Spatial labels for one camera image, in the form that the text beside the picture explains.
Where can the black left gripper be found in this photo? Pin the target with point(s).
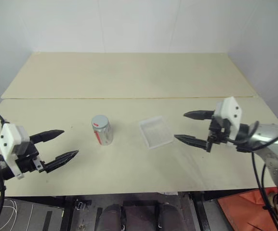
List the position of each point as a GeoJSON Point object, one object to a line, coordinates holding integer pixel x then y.
{"type": "Point", "coordinates": [26, 161]}

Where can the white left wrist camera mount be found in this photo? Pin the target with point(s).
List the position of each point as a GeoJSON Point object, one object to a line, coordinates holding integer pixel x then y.
{"type": "Point", "coordinates": [8, 139]}

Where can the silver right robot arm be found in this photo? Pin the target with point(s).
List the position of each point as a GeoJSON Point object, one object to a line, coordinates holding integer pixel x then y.
{"type": "Point", "coordinates": [273, 137]}

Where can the silver can with red label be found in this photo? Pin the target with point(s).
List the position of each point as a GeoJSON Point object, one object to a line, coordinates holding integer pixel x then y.
{"type": "Point", "coordinates": [103, 136]}

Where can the black metal table frame bar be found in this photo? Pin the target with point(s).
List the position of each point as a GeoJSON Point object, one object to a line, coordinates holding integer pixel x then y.
{"type": "Point", "coordinates": [67, 211]}
{"type": "Point", "coordinates": [202, 211]}

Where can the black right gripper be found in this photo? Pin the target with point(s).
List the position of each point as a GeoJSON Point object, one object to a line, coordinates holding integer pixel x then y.
{"type": "Point", "coordinates": [220, 132]}

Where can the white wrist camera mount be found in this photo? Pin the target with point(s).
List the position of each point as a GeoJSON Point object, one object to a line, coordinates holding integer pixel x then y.
{"type": "Point", "coordinates": [8, 139]}
{"type": "Point", "coordinates": [230, 110]}

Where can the white plastic jar lid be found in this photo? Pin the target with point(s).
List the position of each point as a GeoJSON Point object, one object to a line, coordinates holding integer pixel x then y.
{"type": "Point", "coordinates": [99, 121]}

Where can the orange cloth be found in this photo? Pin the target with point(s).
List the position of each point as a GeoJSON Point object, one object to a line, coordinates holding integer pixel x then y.
{"type": "Point", "coordinates": [237, 211]}

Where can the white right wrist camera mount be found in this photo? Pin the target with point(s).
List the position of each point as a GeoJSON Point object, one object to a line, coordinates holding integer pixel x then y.
{"type": "Point", "coordinates": [230, 110]}

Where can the clear plastic tray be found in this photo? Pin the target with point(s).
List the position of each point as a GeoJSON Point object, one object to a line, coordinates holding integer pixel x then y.
{"type": "Point", "coordinates": [156, 132]}

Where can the small metal bracket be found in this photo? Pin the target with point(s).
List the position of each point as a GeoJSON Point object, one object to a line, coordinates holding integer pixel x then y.
{"type": "Point", "coordinates": [81, 205]}

